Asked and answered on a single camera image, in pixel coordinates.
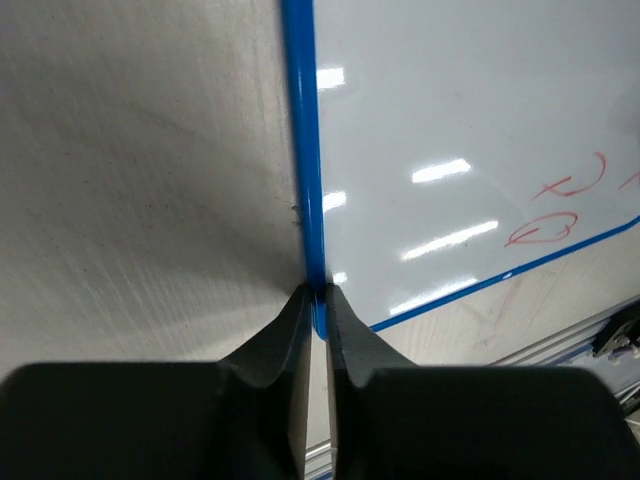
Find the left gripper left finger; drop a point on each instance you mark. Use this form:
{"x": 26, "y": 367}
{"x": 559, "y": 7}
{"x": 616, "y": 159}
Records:
{"x": 241, "y": 417}

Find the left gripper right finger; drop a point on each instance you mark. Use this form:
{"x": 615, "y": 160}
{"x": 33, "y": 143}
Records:
{"x": 475, "y": 422}

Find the blue framed whiteboard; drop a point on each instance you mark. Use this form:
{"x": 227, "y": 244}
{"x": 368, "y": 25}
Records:
{"x": 446, "y": 146}

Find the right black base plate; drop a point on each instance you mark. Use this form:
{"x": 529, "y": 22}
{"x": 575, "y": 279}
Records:
{"x": 622, "y": 330}

